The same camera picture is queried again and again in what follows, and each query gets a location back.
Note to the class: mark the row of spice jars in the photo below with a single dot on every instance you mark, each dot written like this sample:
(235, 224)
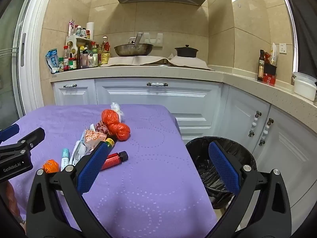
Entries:
(78, 31)

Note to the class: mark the clear crumpled plastic bag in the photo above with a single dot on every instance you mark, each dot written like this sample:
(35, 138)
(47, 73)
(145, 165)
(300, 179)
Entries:
(116, 109)

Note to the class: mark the black box holder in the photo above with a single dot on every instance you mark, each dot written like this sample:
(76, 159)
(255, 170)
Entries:
(270, 69)

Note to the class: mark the cluster of condiment bottles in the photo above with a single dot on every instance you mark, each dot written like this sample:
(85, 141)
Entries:
(71, 63)

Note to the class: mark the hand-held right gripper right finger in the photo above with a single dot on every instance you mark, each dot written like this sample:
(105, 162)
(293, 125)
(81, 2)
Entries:
(224, 166)

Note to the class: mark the white wall socket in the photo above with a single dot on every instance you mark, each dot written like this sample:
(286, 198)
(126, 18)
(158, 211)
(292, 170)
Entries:
(282, 48)

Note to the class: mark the person's left forearm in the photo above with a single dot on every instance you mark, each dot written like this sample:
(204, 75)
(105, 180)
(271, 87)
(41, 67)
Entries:
(12, 198)

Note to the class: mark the small orange ball wrapper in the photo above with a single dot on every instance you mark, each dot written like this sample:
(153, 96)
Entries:
(50, 166)

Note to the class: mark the red checkered ribbon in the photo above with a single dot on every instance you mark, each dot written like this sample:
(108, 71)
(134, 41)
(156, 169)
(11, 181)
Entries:
(101, 127)

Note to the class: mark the yellow cooking oil bottle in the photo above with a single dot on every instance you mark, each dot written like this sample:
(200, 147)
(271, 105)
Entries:
(105, 57)

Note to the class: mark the white spice rack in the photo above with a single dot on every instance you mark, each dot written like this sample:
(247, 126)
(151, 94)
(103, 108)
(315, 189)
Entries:
(79, 39)

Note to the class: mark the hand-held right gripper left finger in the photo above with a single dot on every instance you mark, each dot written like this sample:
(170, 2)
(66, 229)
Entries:
(92, 164)

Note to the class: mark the red box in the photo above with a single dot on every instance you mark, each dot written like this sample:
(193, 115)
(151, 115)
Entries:
(269, 78)

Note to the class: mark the small red bottle black cap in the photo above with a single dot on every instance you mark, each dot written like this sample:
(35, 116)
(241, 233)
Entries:
(112, 160)

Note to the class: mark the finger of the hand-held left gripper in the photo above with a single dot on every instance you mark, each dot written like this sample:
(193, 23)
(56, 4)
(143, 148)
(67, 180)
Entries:
(10, 130)
(32, 137)

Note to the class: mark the white lidded container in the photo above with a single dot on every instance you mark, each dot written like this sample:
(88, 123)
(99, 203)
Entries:
(304, 86)

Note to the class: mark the black lidded pot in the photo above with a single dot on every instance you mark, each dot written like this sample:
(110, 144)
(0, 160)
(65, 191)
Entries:
(186, 52)

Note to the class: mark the steel wok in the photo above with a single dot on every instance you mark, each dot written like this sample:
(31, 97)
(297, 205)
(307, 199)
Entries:
(133, 50)

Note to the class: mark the white paper towel roll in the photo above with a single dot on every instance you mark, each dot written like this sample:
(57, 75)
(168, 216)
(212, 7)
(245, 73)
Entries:
(90, 29)

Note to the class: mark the blue and white bag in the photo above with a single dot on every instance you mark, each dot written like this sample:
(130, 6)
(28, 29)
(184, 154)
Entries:
(52, 60)

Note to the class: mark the beige stove cover cloth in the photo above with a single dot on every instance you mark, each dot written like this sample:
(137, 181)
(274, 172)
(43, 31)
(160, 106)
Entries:
(138, 60)

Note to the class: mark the beige stone kitchen counter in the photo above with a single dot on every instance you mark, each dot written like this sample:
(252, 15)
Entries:
(148, 72)

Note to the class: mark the black bottle yellow label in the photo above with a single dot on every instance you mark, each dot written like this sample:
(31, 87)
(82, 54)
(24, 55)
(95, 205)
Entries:
(111, 142)

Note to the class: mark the white and yellow packet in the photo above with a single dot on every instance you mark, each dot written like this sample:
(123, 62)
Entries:
(273, 54)

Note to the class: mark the orange and white snack wrapper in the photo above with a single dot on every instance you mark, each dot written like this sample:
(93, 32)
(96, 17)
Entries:
(92, 138)

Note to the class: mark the white kitchen cabinet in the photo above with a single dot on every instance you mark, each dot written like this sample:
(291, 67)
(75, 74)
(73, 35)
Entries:
(148, 99)

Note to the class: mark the dark olive oil bottle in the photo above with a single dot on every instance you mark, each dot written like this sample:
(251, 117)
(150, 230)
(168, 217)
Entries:
(260, 67)

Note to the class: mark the orange plastic bag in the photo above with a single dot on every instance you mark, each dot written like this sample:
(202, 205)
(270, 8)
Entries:
(118, 130)

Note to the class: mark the purple tablecloth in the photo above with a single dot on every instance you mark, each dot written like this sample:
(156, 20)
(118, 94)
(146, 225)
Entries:
(148, 178)

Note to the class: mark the white and blue sachet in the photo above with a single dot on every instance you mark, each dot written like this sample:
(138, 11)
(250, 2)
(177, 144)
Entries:
(78, 152)

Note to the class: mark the black trash bin with liner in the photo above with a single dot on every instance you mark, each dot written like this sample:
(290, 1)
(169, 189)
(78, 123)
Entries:
(198, 153)

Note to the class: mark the glass sliding door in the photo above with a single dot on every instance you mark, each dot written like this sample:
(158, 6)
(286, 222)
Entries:
(12, 67)

